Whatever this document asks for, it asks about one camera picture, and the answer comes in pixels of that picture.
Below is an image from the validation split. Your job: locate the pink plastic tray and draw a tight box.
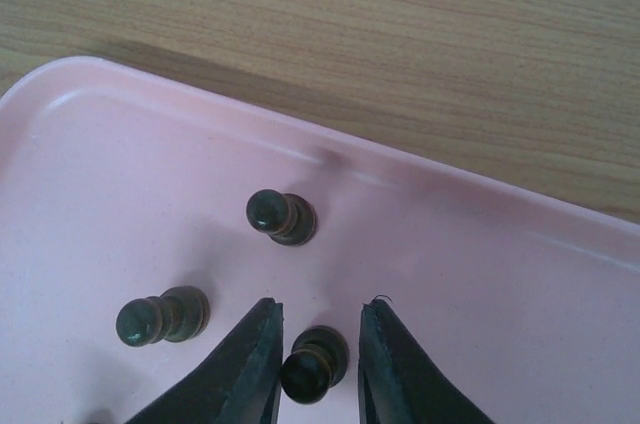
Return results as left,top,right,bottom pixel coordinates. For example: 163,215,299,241
1,57,639,423

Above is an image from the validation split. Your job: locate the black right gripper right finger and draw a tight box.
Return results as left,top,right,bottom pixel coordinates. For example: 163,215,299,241
358,298,491,423

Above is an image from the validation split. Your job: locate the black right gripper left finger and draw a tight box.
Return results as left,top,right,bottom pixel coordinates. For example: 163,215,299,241
129,297,284,424

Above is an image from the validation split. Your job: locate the dark pawn chess piece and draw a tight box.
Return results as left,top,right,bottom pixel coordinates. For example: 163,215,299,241
115,286,210,347
246,189,317,247
279,325,350,405

